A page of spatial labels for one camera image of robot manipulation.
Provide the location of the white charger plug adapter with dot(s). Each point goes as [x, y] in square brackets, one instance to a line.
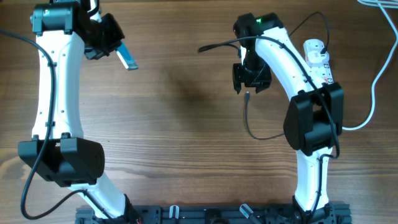
[315, 58]

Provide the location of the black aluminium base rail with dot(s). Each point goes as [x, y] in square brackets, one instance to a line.
[279, 213]

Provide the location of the white power strip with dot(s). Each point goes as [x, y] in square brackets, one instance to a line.
[324, 70]

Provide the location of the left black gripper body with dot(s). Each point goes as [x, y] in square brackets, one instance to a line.
[106, 35]

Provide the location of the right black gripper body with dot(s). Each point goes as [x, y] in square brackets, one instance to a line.
[252, 81]

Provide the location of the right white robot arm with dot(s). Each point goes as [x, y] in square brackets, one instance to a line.
[314, 116]

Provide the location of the blue Galaxy smartphone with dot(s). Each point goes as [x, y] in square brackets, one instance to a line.
[126, 58]

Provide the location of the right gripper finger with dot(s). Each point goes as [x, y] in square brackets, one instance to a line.
[258, 89]
[237, 87]

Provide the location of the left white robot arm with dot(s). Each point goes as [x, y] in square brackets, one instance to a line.
[67, 32]

